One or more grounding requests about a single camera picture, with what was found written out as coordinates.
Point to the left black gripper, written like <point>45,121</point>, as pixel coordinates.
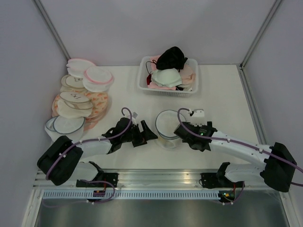
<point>147,134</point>

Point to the white mesh blue-trim laundry bag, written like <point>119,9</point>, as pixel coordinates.
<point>165,124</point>

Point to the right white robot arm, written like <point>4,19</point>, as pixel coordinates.
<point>272,165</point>

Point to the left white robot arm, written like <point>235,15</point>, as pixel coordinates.
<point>61,161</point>

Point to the orange patterned laundry bag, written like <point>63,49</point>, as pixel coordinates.
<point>100,103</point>

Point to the white bra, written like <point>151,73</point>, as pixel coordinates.
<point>166,78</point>

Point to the pink-trim mesh laundry bag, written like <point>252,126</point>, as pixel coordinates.
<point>97,79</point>

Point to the black bra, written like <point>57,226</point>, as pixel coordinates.
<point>173,58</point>

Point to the beige bag with bra print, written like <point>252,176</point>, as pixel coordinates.
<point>73,105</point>

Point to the blue-trim mesh bag on pile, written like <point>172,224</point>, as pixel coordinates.
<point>59,126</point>

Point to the beige-trim mesh laundry bag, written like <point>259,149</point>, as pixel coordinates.
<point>71,83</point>

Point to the pink-trim bag at back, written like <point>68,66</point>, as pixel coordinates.
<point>77,66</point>

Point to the white plastic basket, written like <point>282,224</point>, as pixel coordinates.
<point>143,72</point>

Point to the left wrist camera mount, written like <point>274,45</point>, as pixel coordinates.
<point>134,116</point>

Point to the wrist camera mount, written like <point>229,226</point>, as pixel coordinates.
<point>197,117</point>
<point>134,116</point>

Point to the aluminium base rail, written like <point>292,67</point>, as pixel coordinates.
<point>148,179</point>

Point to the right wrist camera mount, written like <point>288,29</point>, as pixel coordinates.
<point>197,117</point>

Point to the right aluminium table-edge rail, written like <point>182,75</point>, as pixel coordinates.
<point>255,115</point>

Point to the white slotted cable duct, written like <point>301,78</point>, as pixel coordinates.
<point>132,194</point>

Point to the left aluminium frame post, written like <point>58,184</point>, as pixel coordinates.
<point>49,24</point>

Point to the aluminium frame post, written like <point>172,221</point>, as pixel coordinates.
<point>49,24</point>
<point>264,26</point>

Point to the right aluminium frame post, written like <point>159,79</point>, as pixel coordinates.
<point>264,26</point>

